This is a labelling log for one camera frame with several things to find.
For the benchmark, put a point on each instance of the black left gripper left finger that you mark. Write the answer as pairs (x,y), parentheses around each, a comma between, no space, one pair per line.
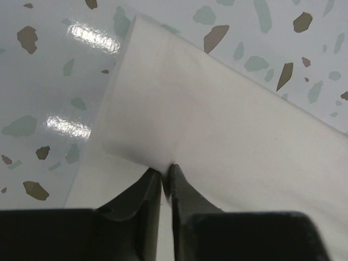
(125,228)

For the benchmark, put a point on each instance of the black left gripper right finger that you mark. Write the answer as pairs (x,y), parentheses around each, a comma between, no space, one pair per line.
(202,231)

